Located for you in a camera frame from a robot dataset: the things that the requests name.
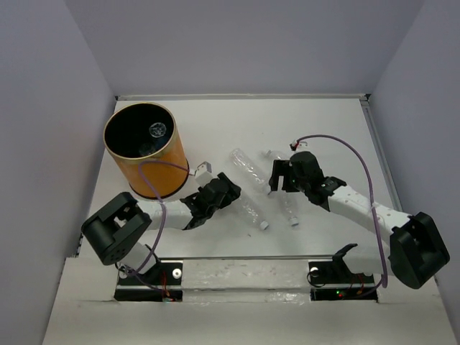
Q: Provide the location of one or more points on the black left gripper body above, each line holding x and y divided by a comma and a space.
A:
209, 213

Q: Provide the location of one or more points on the clear plastic bottle long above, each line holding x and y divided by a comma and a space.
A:
253, 185

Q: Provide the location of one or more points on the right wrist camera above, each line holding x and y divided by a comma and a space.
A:
299, 146

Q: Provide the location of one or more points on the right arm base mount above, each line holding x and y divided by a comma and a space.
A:
332, 280

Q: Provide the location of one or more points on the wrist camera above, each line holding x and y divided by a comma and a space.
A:
299, 146
203, 174

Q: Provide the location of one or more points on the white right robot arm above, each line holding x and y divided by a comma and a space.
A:
409, 247

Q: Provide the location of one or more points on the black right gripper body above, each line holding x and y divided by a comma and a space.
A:
298, 183

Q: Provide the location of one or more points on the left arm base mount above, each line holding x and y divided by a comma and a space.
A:
162, 283

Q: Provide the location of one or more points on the orange cylindrical bin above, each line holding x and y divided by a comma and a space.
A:
163, 173

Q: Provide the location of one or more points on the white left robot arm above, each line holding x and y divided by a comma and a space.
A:
126, 231

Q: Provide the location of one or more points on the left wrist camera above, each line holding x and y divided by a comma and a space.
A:
203, 174

